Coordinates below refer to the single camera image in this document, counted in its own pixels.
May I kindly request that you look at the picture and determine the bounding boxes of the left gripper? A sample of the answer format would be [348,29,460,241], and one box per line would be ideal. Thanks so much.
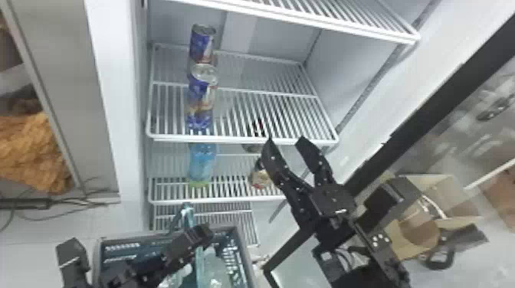
[97,224,215,288]

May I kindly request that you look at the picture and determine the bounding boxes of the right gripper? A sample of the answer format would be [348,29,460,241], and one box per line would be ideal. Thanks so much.
[261,136,358,251]

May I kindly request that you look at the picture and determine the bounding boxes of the gold can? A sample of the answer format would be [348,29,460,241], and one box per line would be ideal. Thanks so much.
[248,159,275,191]

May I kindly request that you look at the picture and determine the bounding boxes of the blue basket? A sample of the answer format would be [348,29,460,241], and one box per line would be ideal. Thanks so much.
[91,202,259,288]

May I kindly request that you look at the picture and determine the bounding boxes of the blue bottle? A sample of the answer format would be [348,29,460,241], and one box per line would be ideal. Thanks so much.
[186,142,218,188]

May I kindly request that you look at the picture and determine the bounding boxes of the blue can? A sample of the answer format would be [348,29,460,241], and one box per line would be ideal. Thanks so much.
[184,62,220,135]
[188,23,218,66]

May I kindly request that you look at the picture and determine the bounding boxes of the cardboard box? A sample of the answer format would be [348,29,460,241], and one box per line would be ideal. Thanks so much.
[385,172,484,262]

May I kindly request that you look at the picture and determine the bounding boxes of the fridge door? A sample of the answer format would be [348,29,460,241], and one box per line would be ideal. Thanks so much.
[262,15,515,288]

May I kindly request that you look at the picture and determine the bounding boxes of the white fridge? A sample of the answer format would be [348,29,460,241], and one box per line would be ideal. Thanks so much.
[7,0,515,247]

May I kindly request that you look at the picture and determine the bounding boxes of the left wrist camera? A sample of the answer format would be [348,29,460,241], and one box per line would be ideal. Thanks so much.
[55,237,93,288]

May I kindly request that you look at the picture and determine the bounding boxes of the black cable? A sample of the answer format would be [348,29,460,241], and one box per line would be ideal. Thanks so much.
[0,188,110,232]

